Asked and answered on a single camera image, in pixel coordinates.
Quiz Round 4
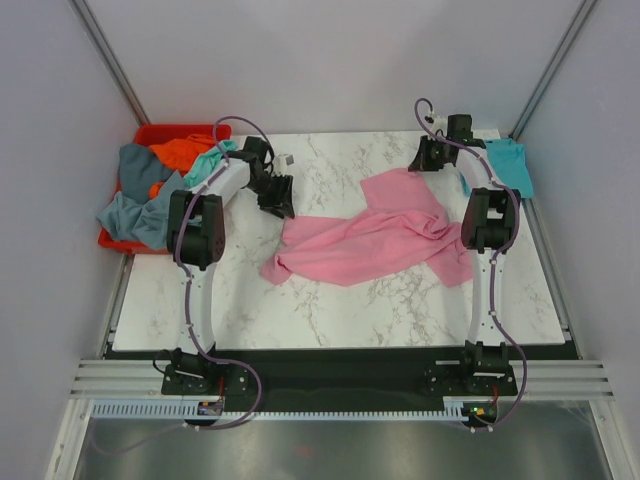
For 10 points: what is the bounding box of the mint green t shirt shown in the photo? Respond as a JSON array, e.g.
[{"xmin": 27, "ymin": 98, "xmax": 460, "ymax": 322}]
[{"xmin": 183, "ymin": 140, "xmax": 238, "ymax": 188}]

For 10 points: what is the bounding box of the right frame post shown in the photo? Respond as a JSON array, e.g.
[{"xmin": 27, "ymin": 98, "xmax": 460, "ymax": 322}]
[{"xmin": 508, "ymin": 0, "xmax": 600, "ymax": 141}]

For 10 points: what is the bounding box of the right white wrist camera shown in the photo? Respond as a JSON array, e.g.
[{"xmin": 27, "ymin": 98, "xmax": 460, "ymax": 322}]
[{"xmin": 426, "ymin": 114, "xmax": 448, "ymax": 131}]

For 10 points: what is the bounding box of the orange t shirt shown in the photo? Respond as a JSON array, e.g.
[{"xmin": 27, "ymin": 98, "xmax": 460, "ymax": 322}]
[{"xmin": 150, "ymin": 134, "xmax": 215, "ymax": 188}]

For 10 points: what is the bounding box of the left frame post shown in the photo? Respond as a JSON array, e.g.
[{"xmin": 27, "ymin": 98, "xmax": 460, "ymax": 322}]
[{"xmin": 69, "ymin": 0, "xmax": 150, "ymax": 126}]

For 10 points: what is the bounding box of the aluminium extrusion rail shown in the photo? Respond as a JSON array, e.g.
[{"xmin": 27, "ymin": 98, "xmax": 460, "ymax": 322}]
[{"xmin": 71, "ymin": 360, "xmax": 614, "ymax": 400}]

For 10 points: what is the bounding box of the folded teal t shirt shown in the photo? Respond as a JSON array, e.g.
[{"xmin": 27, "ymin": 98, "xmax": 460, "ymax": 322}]
[{"xmin": 481, "ymin": 138, "xmax": 534, "ymax": 199}]

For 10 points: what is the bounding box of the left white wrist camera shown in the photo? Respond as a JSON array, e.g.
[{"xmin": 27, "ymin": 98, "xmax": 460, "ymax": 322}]
[{"xmin": 273, "ymin": 154, "xmax": 297, "ymax": 176}]

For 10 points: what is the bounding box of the white slotted cable duct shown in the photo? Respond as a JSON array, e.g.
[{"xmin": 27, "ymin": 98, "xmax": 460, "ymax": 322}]
[{"xmin": 91, "ymin": 399, "xmax": 497, "ymax": 421}]

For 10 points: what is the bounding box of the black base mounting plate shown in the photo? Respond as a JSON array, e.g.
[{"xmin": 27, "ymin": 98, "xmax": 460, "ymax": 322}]
[{"xmin": 133, "ymin": 346, "xmax": 580, "ymax": 411}]

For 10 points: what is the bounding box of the grey blue t shirt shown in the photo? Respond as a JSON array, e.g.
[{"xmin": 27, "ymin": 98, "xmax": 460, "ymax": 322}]
[{"xmin": 97, "ymin": 143, "xmax": 186, "ymax": 250}]

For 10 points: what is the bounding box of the frame post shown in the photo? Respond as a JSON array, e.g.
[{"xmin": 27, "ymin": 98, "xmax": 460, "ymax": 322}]
[
  {"xmin": 69, "ymin": 0, "xmax": 150, "ymax": 126},
  {"xmin": 508, "ymin": 0, "xmax": 600, "ymax": 141}
]

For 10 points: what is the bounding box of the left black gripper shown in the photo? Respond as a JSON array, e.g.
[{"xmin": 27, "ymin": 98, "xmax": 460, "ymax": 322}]
[{"xmin": 245, "ymin": 174, "xmax": 295, "ymax": 221}]

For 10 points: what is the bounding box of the pink t shirt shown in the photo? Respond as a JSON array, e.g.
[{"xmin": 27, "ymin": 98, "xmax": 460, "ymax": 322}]
[{"xmin": 261, "ymin": 168, "xmax": 473, "ymax": 287}]

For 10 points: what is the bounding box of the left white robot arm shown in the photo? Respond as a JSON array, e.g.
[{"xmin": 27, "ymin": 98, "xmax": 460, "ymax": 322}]
[{"xmin": 162, "ymin": 136, "xmax": 295, "ymax": 396}]

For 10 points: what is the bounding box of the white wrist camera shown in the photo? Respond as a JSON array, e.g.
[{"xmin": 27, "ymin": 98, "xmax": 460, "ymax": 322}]
[
  {"xmin": 273, "ymin": 154, "xmax": 297, "ymax": 176},
  {"xmin": 426, "ymin": 114, "xmax": 448, "ymax": 131}
]

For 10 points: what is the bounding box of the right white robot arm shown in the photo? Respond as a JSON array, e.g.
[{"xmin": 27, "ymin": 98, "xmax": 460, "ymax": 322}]
[{"xmin": 408, "ymin": 112, "xmax": 520, "ymax": 397}]

